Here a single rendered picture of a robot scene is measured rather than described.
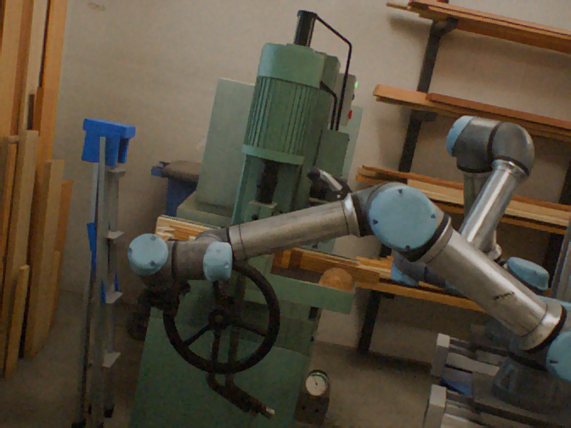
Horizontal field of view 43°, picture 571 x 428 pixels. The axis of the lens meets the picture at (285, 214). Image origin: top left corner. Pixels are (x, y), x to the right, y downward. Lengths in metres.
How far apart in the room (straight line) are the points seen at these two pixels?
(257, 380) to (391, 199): 0.82
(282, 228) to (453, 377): 0.84
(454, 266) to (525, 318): 0.17
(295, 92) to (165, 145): 2.47
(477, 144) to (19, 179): 1.90
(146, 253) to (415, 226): 0.50
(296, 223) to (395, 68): 2.96
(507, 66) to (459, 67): 0.29
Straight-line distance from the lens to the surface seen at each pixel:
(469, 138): 1.95
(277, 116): 1.95
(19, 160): 3.12
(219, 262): 1.38
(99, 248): 2.71
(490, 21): 3.99
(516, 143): 1.90
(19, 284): 3.18
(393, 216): 1.33
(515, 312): 1.44
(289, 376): 1.97
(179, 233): 2.10
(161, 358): 2.02
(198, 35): 4.35
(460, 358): 2.12
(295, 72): 1.95
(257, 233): 1.49
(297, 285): 1.90
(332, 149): 2.19
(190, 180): 3.71
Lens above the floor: 1.31
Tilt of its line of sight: 7 degrees down
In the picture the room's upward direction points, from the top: 12 degrees clockwise
